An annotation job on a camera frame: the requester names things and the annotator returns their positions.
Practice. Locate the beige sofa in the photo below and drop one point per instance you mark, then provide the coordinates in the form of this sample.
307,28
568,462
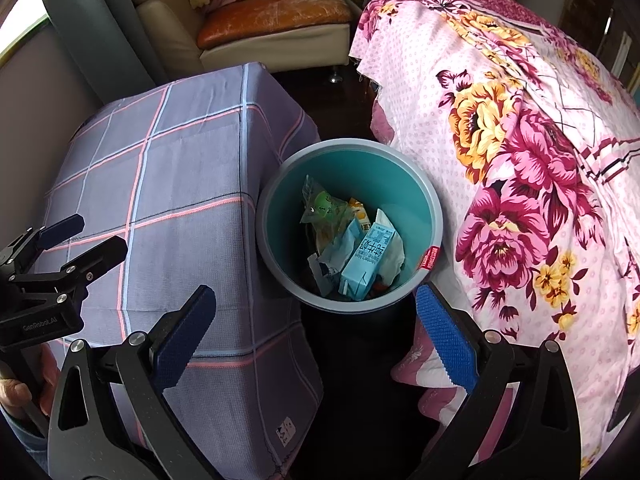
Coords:
192,37

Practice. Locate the grey blue curtain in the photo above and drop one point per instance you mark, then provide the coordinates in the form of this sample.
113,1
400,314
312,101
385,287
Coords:
109,45

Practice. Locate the orange leather seat cushion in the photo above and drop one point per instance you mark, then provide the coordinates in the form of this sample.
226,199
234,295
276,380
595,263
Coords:
245,19

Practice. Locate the green clear plastic wrapper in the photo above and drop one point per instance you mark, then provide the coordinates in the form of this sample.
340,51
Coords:
328,216

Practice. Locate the person's left hand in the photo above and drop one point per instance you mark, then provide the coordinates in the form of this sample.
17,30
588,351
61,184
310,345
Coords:
15,395

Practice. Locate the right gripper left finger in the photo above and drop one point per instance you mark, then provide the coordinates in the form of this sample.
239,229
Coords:
110,419

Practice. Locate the light blue snack wrapper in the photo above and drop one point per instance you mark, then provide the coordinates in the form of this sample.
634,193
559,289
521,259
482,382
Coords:
328,267

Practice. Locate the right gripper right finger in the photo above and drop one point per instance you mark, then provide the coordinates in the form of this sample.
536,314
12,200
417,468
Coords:
519,415

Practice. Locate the teal trash bin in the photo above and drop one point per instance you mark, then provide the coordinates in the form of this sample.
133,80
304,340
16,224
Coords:
376,175

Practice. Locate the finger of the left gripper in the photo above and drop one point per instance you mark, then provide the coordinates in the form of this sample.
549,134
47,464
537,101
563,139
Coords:
81,271
20,255

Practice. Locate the blue plaid table cloth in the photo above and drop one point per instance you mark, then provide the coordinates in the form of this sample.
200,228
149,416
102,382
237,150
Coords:
177,172

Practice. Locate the yellow snack bag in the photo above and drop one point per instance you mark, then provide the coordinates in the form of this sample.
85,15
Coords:
360,214

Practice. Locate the teal milk carton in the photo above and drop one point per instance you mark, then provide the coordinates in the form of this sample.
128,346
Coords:
360,272

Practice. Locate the blue sleeve forearm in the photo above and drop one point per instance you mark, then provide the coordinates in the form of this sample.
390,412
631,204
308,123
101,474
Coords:
34,443

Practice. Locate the pink floral quilt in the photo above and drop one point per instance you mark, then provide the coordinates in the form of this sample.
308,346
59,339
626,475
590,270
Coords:
533,148

